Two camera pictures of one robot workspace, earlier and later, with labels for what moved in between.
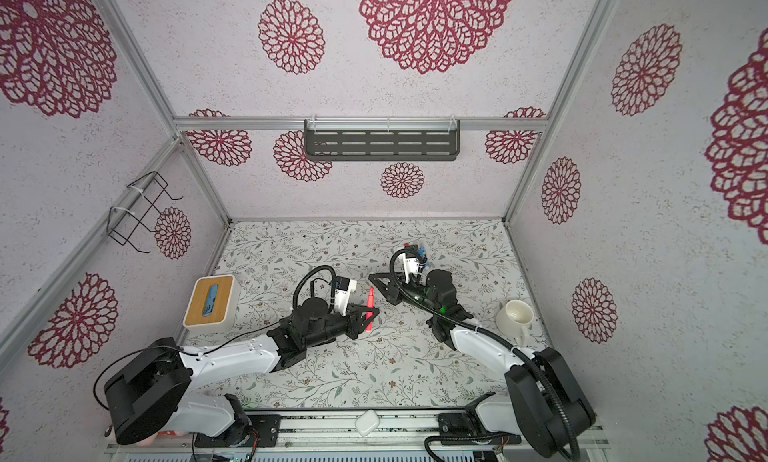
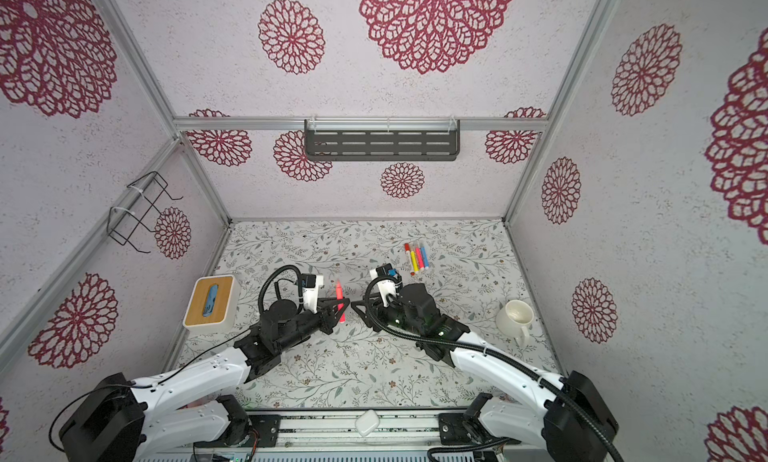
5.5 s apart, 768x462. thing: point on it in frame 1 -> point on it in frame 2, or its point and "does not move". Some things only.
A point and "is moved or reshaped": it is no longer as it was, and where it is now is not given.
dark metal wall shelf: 382,140 does not move
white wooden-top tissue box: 213,306 does not move
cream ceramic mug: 513,320 does not move
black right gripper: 391,294 -> 378,310
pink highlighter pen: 370,303 is moved or reshaped
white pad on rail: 367,422 does not move
